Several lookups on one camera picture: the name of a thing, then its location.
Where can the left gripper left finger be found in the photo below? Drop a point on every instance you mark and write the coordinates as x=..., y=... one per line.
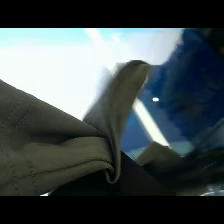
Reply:
x=90, y=186

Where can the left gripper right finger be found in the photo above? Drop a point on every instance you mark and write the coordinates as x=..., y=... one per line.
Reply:
x=136, y=181

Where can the olive green garment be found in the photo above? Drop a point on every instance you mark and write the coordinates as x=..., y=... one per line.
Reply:
x=50, y=146

